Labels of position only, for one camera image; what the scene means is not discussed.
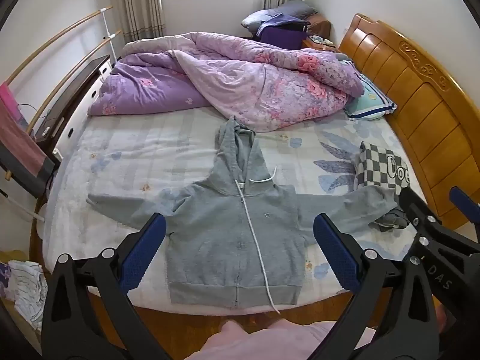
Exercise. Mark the wooden bed headboard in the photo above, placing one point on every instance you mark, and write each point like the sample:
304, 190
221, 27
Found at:
423, 93

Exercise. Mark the person's pink clothing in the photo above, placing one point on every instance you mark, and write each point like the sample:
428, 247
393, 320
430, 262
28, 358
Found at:
262, 341

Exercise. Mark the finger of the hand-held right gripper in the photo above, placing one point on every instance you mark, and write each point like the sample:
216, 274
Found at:
462, 199
412, 206

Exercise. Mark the pink and brown towel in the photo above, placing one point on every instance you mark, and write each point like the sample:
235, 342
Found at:
18, 138

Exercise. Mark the lavender pillow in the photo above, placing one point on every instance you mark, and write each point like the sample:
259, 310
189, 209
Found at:
258, 18

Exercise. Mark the grey zip hoodie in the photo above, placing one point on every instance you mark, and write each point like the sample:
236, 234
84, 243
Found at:
217, 225

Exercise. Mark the wooden nightstand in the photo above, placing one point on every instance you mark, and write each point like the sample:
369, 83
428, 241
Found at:
320, 43

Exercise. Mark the wooden rail clothes rack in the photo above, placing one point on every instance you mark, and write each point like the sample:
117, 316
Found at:
60, 32

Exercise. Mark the grey pillow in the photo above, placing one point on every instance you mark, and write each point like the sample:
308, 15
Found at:
298, 8

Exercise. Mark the dark grey cloth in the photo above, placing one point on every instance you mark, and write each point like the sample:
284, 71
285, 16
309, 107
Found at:
390, 221

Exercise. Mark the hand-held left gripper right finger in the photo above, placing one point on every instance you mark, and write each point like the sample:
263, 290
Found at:
337, 258

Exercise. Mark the white patterned bedspread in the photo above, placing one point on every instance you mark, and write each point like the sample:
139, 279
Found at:
120, 142

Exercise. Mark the purple suitcase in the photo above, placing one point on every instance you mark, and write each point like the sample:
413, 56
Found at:
281, 37

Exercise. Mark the checkered folded blanket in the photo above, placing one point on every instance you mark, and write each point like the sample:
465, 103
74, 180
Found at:
378, 168

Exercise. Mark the blue and white pillow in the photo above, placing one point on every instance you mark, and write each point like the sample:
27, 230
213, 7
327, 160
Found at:
369, 101

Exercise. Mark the black television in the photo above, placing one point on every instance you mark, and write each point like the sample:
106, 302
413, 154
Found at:
75, 90

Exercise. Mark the purple pillow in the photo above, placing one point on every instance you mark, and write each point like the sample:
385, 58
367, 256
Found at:
240, 75

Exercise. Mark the white dresser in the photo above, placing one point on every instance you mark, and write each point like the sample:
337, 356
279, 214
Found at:
84, 112

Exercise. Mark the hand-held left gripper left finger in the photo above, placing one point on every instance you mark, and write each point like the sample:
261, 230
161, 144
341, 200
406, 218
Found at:
144, 255

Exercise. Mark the pile of clothes on floor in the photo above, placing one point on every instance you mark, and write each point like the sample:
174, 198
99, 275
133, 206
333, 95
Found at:
24, 288

